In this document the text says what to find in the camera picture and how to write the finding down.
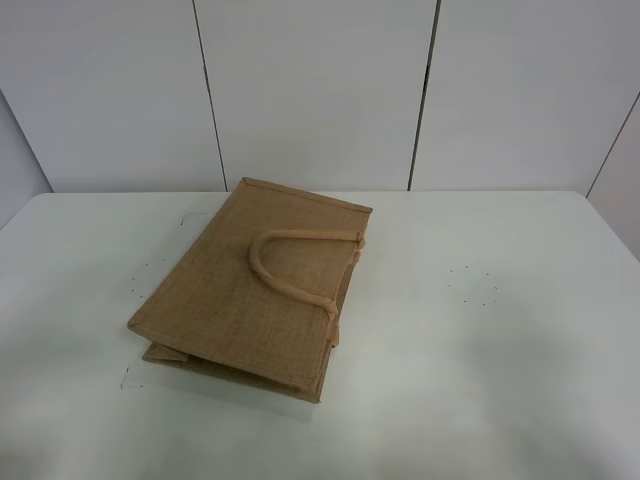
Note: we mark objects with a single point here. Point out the brown linen tote bag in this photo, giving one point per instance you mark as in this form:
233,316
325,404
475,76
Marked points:
258,296

